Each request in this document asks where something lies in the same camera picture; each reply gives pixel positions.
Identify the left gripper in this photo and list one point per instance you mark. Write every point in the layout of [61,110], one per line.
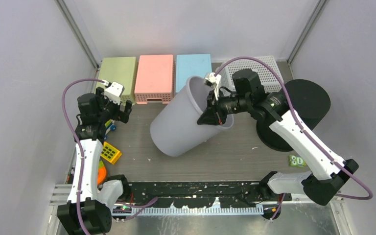
[123,116]

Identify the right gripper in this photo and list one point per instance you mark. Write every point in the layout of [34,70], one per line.
[212,116]

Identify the pale green perforated basket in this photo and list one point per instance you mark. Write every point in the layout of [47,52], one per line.
[122,70]

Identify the pink perforated basket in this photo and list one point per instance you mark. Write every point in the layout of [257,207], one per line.
[154,79]

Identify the light blue basket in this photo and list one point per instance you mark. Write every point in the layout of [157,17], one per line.
[188,65]

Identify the grey basket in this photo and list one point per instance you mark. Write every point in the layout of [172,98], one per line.
[267,79]

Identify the black grey round bin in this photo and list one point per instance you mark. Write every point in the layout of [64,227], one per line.
[311,102]

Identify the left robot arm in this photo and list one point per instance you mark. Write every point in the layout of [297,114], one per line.
[88,210]

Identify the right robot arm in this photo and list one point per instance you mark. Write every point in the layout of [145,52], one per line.
[327,173]

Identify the toy car with blue wheels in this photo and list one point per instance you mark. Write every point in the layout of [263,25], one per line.
[110,126]

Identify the yellow grid toy block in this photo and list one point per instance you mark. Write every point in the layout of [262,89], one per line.
[110,153]

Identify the orange curved toy piece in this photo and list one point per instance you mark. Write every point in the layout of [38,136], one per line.
[102,173]

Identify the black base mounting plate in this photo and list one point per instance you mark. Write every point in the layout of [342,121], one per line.
[198,194]

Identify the green owl toy block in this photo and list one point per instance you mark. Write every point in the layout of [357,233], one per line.
[296,161]

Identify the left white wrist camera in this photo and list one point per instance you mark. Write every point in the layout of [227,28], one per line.
[114,92]

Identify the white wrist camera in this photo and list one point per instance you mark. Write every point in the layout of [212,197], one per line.
[114,92]
[213,80]

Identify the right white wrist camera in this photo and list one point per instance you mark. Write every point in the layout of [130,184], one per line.
[213,80]

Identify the slotted cable duct rail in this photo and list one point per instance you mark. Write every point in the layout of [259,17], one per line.
[213,210]

